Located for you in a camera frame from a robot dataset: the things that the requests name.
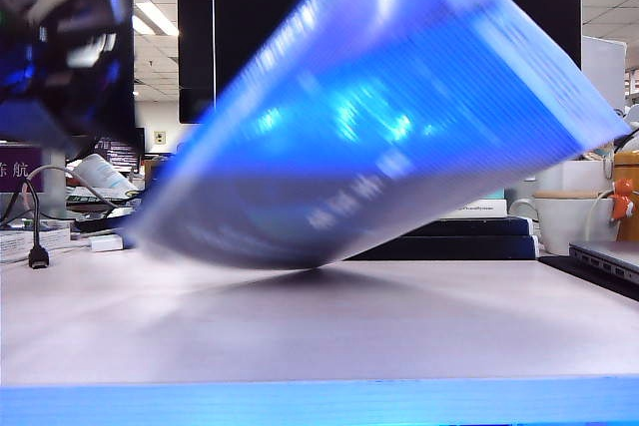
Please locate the thin black flat box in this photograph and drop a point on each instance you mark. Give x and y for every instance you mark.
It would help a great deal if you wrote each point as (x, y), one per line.
(474, 228)

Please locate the wooden cabinet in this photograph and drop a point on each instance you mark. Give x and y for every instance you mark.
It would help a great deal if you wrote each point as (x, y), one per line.
(150, 166)

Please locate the white board panel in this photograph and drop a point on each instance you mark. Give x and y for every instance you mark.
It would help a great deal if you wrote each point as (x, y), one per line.
(604, 62)

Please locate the teal book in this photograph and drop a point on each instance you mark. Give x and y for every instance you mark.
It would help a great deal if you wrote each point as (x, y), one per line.
(498, 195)

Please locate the purple nameplate sign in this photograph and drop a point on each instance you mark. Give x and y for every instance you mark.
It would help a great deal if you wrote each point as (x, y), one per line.
(20, 171)

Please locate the curled white paper booklet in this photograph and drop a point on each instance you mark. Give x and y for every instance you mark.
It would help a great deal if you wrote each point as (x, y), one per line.
(102, 174)

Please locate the white adapter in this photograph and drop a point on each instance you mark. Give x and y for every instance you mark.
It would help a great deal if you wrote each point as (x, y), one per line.
(106, 244)

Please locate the narrow black background monitor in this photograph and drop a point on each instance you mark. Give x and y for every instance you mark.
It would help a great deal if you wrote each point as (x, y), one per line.
(194, 47)

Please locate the silver laptop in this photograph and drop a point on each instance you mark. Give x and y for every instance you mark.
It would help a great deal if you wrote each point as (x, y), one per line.
(609, 256)

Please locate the small lit code screen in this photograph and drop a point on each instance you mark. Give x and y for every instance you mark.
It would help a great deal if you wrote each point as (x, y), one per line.
(122, 154)

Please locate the yellow canister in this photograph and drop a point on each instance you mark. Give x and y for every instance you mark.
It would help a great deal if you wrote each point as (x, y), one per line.
(628, 171)

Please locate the white rectangular container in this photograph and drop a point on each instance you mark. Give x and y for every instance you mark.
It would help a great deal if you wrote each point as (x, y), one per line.
(574, 176)

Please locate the thick black flat box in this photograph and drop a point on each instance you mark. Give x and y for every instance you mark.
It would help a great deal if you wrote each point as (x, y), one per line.
(449, 248)

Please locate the white book with printed spine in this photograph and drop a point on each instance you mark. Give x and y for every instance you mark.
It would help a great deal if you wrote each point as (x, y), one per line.
(479, 209)

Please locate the orange fox figurine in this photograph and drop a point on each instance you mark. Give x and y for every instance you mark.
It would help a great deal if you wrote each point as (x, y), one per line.
(621, 201)

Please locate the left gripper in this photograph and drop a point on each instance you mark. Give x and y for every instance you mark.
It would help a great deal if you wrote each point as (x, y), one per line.
(85, 62)

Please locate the wall socket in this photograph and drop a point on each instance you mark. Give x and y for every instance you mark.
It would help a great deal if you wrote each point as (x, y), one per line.
(159, 137)

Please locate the stack of magazines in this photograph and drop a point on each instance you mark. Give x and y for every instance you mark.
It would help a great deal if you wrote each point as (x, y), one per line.
(85, 198)

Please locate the stack of white books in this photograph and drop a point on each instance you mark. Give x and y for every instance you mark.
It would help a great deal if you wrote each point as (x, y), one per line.
(30, 244)

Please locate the black flat desk object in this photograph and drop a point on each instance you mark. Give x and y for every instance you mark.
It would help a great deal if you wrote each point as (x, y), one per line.
(95, 224)

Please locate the white ceramic mug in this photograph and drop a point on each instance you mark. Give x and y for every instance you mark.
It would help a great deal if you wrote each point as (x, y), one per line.
(559, 226)

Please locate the transparent file bag blue zipper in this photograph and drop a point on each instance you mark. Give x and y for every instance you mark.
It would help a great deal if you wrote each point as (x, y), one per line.
(374, 122)

